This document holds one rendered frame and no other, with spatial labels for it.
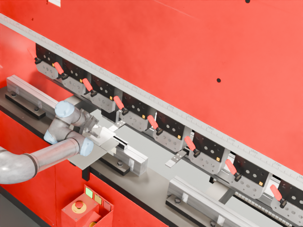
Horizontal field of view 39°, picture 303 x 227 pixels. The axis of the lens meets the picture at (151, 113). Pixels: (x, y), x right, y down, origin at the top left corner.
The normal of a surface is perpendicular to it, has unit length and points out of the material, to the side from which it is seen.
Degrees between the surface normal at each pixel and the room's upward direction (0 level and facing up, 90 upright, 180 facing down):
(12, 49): 90
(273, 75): 90
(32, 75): 90
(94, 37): 90
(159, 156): 0
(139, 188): 0
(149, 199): 0
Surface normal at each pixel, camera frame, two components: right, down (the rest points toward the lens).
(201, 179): 0.11, -0.79
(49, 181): -0.61, 0.43
